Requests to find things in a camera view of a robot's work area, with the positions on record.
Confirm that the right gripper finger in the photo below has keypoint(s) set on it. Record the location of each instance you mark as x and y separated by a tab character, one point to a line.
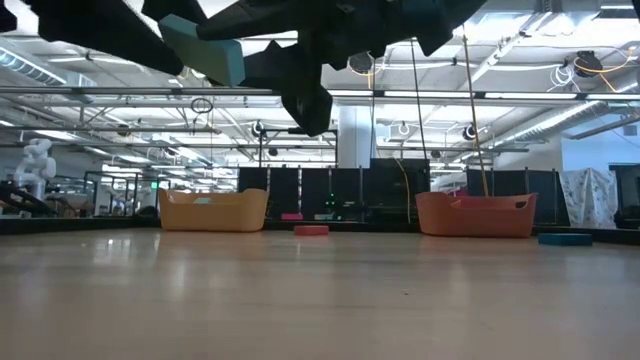
260	20
300	85

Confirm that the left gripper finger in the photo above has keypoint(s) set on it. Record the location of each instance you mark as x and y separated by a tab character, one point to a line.
175	7
110	35

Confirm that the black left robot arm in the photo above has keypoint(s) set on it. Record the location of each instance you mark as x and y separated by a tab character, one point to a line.
6	15

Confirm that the white column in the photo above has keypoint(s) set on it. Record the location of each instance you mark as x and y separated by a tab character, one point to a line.
356	140

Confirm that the black partition panels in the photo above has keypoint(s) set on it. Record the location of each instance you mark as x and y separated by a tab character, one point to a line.
542	197
285	192

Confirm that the black device with green lights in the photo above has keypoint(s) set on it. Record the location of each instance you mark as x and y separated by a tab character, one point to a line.
331	203

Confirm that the pink flat object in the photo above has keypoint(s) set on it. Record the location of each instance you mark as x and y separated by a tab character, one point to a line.
292	217

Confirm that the teal flat object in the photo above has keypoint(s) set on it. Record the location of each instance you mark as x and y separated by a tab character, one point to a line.
325	217

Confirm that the red-orange long block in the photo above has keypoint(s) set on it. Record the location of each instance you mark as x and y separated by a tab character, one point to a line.
311	230

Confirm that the yellow plastic bin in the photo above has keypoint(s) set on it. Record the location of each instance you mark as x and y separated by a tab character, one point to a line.
215	215

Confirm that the orange plastic bin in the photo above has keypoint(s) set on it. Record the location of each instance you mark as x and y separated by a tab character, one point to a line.
475	222

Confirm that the patterned white cloth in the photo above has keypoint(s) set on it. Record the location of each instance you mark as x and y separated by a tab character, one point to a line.
590	200

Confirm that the black gantry frame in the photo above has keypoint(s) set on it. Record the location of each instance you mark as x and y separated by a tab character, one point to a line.
280	131

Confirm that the grey ceiling rail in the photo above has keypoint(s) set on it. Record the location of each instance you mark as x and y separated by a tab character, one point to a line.
400	93

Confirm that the silver ventilation duct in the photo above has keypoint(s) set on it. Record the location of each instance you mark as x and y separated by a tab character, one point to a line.
30	67
575	117

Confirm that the black aluminium table frame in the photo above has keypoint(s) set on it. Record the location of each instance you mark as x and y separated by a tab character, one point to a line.
75	225

